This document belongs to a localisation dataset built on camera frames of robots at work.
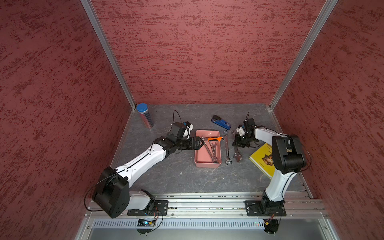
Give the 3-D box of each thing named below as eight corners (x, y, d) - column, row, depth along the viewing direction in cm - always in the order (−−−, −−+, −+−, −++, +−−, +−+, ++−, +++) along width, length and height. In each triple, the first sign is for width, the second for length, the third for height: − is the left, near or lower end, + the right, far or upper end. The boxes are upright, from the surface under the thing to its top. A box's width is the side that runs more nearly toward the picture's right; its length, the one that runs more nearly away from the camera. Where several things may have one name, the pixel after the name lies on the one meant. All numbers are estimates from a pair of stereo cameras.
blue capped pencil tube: (143, 128, 107) (135, 110, 93) (145, 120, 112) (138, 103, 97) (152, 128, 107) (146, 110, 93) (154, 121, 112) (148, 103, 97)
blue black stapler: (210, 121, 113) (211, 118, 110) (213, 117, 116) (214, 114, 113) (229, 130, 108) (230, 127, 105) (232, 125, 111) (233, 122, 108)
